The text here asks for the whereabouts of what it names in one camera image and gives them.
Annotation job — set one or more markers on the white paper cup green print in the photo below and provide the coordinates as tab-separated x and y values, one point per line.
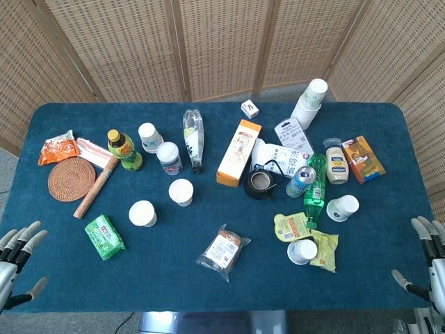
342	208

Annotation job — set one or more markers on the blue flower paper cup stack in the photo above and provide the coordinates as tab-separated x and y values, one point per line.
149	137

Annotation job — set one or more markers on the white paper cup blue flower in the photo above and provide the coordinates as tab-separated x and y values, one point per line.
301	251

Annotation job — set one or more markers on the red white striped packet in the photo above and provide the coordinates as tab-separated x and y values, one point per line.
94	153

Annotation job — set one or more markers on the cream mayonnaise squeeze bottle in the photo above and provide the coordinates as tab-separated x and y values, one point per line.
336	163

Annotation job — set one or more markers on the red orange cartoon box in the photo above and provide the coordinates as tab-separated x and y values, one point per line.
363	158

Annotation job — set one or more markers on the black cast iron teapot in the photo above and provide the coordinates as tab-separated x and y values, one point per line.
259	182

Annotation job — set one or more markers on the clear bottle black cap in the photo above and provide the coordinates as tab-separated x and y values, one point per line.
193	139

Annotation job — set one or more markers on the white paper cup leaf print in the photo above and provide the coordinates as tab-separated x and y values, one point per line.
142	213

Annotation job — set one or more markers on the white lidded snack canister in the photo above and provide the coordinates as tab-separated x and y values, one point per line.
169	158

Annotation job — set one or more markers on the bread in clear bag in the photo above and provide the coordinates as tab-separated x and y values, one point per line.
222	250

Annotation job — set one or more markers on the white pouch blue characters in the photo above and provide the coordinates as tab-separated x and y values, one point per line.
281	156

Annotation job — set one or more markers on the green tea bottle yellow cap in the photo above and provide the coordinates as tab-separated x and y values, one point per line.
125	151

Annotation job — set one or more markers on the light blue drink can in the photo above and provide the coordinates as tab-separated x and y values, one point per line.
300	182

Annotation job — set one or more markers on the green plastic soda bottle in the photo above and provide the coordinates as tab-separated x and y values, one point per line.
315	195

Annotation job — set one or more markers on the small white box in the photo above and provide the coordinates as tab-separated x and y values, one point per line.
249	108

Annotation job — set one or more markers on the yellow green crumpled wrapper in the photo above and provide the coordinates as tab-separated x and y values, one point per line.
327	250

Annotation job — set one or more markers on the bamboo folding screen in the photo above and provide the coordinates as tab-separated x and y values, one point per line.
222	45

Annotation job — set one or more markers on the grey blister pack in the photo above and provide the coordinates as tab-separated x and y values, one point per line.
292	135

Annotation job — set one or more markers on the blue felt table cover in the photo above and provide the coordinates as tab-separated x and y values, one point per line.
180	275

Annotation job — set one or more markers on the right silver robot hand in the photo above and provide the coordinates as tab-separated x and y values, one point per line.
438	275

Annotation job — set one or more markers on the orange white carton box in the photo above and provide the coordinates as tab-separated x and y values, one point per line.
238	153

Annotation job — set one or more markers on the white paper cup blue print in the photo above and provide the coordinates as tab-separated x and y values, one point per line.
180	191

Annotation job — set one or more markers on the tall green leaf cup stack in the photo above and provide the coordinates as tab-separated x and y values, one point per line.
309	102

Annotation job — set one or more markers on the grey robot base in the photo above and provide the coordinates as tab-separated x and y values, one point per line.
212	323

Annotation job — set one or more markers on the yellow green spout pouch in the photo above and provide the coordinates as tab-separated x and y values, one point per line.
288	226

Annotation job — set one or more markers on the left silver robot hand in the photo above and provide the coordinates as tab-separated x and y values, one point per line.
8	275

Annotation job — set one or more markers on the orange snack bag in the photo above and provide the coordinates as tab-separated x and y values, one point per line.
59	149

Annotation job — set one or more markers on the wooden rolling pin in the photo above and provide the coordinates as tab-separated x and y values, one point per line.
95	188

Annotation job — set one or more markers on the green tissue pack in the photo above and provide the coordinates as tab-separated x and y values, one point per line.
104	236

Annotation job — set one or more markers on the round woven rattan coaster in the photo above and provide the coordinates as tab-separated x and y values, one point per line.
71	179

